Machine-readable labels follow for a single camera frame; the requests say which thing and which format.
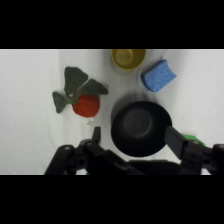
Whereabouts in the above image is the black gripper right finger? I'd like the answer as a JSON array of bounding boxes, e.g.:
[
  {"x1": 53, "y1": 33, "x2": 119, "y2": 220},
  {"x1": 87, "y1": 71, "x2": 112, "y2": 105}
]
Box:
[{"x1": 164, "y1": 125, "x2": 191, "y2": 161}]

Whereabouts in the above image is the small green object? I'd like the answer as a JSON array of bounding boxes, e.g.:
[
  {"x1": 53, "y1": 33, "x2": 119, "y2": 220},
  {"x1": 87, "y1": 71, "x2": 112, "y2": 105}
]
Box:
[{"x1": 181, "y1": 133, "x2": 208, "y2": 148}]

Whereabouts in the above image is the black bowl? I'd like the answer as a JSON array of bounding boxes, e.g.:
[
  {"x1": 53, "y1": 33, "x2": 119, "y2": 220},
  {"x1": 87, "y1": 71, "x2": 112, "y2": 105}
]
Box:
[{"x1": 110, "y1": 100, "x2": 173, "y2": 158}]

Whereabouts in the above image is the yellow plastic cup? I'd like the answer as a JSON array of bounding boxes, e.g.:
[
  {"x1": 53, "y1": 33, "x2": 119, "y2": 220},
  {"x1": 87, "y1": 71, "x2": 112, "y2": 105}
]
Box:
[{"x1": 110, "y1": 49, "x2": 147, "y2": 72}]

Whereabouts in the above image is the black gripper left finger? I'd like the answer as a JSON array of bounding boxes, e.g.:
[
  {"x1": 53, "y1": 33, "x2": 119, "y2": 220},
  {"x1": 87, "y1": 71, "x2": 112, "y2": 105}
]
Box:
[{"x1": 90, "y1": 125, "x2": 102, "y2": 145}]

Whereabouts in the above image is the red radish plush toy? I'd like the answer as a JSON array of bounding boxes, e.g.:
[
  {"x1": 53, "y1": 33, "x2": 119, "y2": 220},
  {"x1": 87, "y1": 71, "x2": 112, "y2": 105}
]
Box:
[{"x1": 51, "y1": 66, "x2": 110, "y2": 126}]

